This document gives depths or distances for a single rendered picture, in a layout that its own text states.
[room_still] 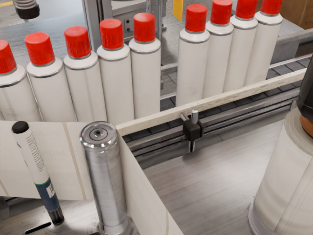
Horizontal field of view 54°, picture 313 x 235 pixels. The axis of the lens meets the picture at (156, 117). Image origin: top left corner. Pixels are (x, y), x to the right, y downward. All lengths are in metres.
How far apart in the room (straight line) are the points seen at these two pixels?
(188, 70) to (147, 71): 0.08
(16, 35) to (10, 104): 0.62
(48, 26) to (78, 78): 0.64
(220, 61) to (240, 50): 0.05
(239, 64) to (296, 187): 0.31
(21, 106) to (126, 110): 0.17
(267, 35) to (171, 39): 0.41
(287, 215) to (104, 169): 0.22
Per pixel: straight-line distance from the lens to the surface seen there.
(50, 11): 1.21
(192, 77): 0.56
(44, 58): 0.46
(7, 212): 0.58
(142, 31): 0.48
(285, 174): 0.36
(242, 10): 0.58
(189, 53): 0.53
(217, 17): 0.55
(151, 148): 0.58
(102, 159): 0.31
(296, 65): 0.82
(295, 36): 0.77
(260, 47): 0.63
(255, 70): 0.65
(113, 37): 0.47
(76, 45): 0.45
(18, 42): 1.04
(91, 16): 0.60
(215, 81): 0.60
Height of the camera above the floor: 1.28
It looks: 42 degrees down
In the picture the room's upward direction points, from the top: straight up
